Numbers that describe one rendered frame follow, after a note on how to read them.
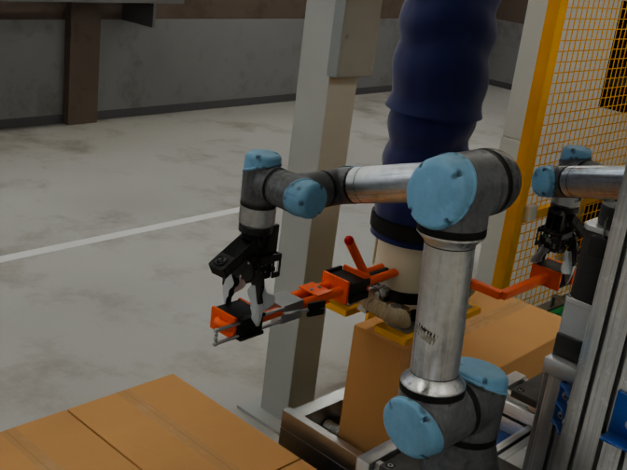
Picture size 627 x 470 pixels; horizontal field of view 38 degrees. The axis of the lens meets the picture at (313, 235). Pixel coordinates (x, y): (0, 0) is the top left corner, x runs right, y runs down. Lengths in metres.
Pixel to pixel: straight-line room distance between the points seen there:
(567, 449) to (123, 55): 7.21
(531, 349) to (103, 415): 1.26
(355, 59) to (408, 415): 1.98
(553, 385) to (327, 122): 1.77
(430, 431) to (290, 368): 2.20
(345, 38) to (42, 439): 1.68
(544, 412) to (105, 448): 1.30
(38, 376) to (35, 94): 4.38
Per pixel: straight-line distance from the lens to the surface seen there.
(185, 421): 2.81
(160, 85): 8.96
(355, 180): 1.79
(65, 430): 2.77
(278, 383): 3.83
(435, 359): 1.57
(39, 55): 8.14
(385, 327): 2.27
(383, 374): 2.56
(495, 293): 2.29
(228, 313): 1.92
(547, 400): 1.91
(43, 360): 4.28
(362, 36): 3.36
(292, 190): 1.74
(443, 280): 1.52
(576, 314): 1.85
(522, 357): 2.59
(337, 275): 2.19
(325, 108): 3.38
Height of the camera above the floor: 2.03
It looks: 20 degrees down
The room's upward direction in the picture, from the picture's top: 7 degrees clockwise
